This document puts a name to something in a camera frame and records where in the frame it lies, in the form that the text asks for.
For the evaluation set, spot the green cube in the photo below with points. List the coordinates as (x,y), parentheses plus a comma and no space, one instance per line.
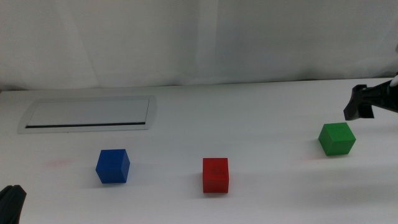
(337,139)

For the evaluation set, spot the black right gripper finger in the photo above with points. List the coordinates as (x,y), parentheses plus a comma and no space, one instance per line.
(356,112)

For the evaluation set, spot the red cube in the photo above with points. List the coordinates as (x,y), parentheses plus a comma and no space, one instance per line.
(215,175)

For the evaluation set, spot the white fabric backdrop curtain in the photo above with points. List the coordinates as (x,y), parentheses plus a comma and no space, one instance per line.
(186,40)

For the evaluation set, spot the blue cube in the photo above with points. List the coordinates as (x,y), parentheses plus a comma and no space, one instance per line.
(112,166)

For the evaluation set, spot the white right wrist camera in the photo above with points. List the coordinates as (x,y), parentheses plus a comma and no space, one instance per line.
(395,80)

